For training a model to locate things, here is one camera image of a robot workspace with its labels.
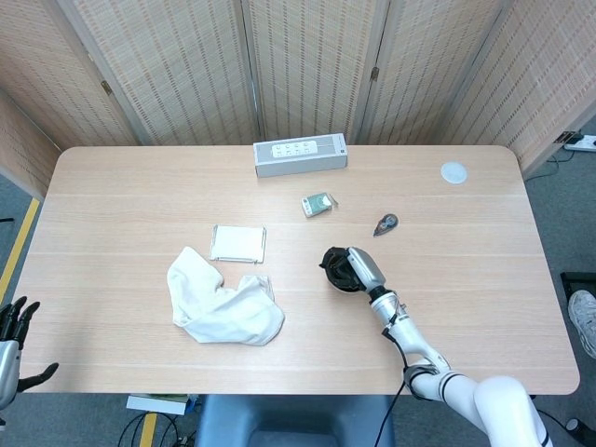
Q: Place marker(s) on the correction tape dispenser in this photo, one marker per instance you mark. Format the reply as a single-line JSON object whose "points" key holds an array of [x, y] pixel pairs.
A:
{"points": [[386, 223]]}

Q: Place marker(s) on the white floor power strip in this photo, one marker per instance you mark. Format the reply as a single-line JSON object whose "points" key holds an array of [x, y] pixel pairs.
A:
{"points": [[584, 142]]}

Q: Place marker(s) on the crumpled white cloth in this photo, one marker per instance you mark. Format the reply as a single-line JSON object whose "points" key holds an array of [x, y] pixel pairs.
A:
{"points": [[223, 316]]}

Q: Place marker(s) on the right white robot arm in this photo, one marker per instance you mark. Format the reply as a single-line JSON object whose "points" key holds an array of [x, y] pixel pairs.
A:
{"points": [[410, 335]]}

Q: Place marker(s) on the black metal frame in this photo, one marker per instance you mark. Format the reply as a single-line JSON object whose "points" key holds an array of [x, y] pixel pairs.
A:
{"points": [[577, 279]]}

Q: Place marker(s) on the grey rectangular speaker box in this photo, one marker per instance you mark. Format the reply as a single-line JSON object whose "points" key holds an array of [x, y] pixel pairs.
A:
{"points": [[302, 163]]}

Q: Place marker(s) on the green white tissue packet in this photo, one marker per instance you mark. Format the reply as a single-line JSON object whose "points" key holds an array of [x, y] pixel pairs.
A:
{"points": [[317, 205]]}

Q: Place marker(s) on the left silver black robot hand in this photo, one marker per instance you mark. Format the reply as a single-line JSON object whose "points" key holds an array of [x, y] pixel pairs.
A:
{"points": [[9, 363]]}

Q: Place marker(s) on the white sneaker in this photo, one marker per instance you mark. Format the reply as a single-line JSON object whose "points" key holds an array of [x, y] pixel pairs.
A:
{"points": [[584, 316]]}

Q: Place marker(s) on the woven folding screen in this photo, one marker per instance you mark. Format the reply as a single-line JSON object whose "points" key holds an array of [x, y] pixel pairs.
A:
{"points": [[186, 70]]}

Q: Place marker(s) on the white bowl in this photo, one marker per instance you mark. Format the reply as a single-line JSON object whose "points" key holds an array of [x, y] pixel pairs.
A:
{"points": [[342, 289]]}

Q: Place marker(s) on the white square plastic tray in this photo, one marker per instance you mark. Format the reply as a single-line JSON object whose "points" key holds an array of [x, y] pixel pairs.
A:
{"points": [[237, 243]]}

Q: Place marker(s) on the dark blue chair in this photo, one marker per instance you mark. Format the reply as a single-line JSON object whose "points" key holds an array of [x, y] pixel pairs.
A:
{"points": [[293, 419]]}

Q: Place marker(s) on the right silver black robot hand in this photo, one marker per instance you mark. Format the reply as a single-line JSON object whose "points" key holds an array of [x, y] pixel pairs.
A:
{"points": [[368, 270]]}

